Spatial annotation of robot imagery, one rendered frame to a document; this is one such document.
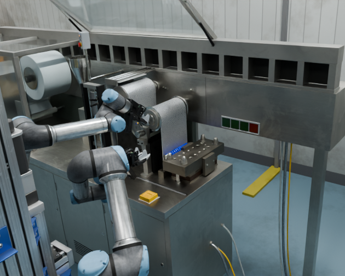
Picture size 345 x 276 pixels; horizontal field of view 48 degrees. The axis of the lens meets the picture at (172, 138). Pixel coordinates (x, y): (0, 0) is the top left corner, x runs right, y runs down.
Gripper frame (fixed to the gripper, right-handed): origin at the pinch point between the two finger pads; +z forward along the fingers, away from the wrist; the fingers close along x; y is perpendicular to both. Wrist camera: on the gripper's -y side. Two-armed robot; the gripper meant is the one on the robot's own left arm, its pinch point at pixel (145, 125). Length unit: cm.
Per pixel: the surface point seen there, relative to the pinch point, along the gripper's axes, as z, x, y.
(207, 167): 32.7, -28.2, -8.3
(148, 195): 4.8, -16.8, -35.8
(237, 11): 135, 66, 169
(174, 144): 23.6, -6.5, -2.1
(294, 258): 145, -59, -38
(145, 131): 3.6, 1.6, -3.1
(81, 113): 13, 72, 0
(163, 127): 7.4, -6.6, 2.6
